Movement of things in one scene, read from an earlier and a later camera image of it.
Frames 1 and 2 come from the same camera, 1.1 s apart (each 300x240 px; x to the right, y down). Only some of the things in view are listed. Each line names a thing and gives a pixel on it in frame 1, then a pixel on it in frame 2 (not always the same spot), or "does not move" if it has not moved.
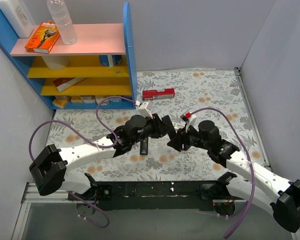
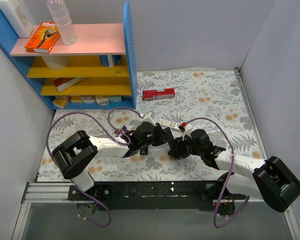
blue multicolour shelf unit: (98, 71) does not move
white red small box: (99, 98) does not move
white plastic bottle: (18, 12) does not move
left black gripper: (159, 125) to (159, 135)
